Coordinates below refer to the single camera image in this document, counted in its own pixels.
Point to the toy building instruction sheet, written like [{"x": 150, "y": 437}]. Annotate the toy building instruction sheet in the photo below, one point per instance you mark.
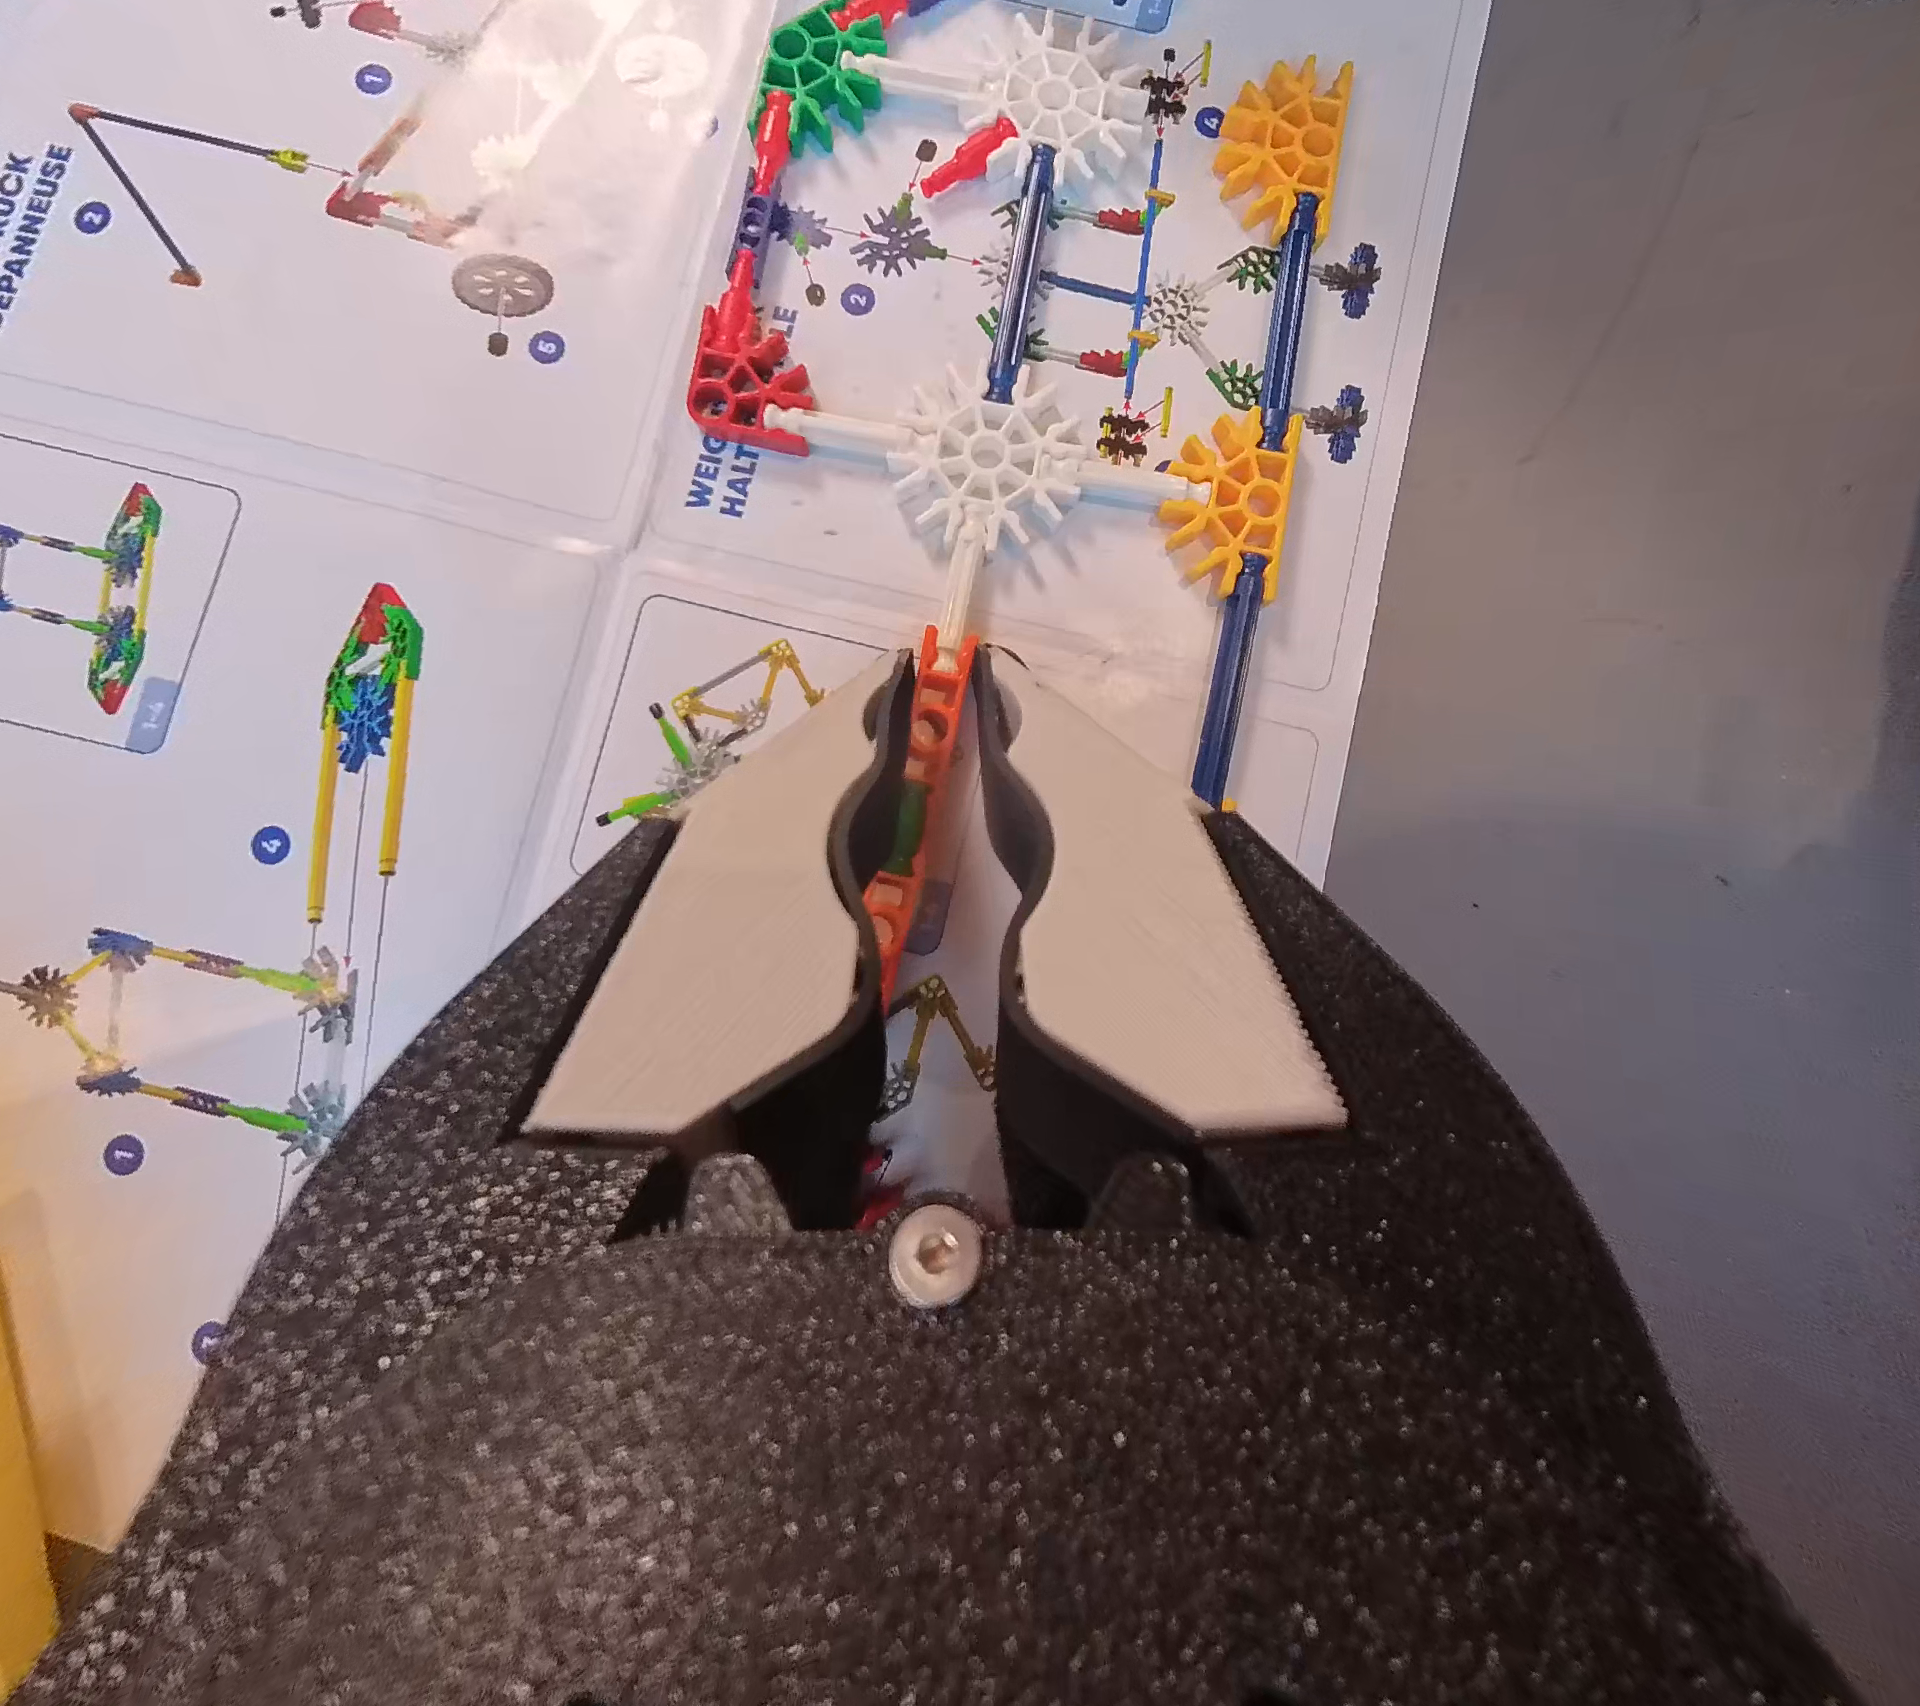
[{"x": 536, "y": 570}]

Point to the yellow plastic bin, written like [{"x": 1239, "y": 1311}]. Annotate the yellow plastic bin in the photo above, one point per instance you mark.
[{"x": 27, "y": 1523}]

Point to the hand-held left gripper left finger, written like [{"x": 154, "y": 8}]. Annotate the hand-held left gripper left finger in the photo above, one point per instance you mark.
[{"x": 704, "y": 987}]

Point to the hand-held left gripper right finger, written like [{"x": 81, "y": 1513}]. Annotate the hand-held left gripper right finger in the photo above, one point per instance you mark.
[{"x": 1183, "y": 987}]

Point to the colourful rod connector toy model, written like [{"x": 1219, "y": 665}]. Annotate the colourful rod connector toy model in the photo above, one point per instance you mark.
[{"x": 992, "y": 449}]

